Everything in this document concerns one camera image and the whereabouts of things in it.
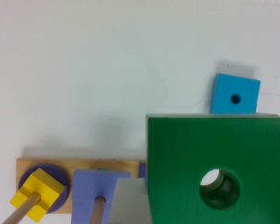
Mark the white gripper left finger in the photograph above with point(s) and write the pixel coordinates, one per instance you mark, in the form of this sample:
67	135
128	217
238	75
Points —
130	203

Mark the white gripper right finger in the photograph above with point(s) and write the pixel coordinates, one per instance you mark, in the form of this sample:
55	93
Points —
212	115

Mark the green square block with hole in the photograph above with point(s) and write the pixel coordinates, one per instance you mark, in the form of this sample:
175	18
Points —
214	170

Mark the blue square block with hole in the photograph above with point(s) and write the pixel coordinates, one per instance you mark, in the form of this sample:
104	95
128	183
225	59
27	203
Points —
232	94

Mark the dark purple square block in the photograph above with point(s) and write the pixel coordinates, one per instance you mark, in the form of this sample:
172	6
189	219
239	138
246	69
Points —
142	170

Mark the light purple square block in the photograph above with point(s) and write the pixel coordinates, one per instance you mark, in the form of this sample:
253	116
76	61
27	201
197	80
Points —
90	184

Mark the yellow square block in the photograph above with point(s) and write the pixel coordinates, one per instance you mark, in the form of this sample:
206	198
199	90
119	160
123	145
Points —
41	182

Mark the wooden peg through yellow block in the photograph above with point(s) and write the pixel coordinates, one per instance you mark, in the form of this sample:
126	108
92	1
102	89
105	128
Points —
22	211

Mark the wooden peg middle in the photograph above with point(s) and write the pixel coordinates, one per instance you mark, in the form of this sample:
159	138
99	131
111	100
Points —
98	211

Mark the wooden peg base board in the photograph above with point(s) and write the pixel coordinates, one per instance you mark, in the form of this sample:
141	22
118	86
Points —
70	165

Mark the dark purple round disc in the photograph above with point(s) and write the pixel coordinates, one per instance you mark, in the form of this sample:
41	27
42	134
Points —
56	172

